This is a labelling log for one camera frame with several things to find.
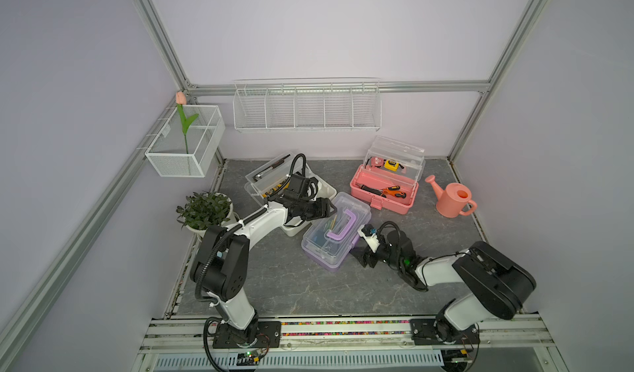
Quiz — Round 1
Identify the purple clear-lid toolbox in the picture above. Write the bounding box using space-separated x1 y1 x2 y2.
301 192 371 272

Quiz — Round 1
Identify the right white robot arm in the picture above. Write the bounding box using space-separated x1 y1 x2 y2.
351 223 537 345

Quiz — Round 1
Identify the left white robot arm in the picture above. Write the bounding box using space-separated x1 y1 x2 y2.
190 173 337 347

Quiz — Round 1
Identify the white open toolbox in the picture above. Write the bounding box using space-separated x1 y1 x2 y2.
245 151 337 237

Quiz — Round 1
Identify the orange black screwdriver pink box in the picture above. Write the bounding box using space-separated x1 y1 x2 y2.
381 186 407 199

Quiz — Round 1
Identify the black yellow screwdriver pink box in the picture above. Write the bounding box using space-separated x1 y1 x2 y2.
360 185 383 196

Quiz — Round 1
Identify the pink open toolbox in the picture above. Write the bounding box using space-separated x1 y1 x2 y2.
350 136 425 215

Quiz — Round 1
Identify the pink watering can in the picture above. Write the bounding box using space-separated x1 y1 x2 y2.
425 175 478 219

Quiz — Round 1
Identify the yellow tape measure pink box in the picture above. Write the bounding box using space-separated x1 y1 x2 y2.
384 159 401 172

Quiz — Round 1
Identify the green potted plant white pot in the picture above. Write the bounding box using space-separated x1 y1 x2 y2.
176 192 234 240

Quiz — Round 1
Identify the pink artificial tulip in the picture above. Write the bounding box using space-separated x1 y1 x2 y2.
175 91 199 153

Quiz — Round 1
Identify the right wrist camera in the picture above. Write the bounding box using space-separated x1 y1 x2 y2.
358 223 381 253

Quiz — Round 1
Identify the red-black handled metal tool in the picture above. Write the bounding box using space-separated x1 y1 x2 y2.
252 154 290 182

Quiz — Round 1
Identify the white wire wall shelf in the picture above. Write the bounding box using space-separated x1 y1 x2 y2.
233 78 382 133

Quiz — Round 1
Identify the white mesh wall basket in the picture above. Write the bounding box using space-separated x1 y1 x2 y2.
145 105 226 178

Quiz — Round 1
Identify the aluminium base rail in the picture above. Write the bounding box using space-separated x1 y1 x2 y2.
132 314 567 371

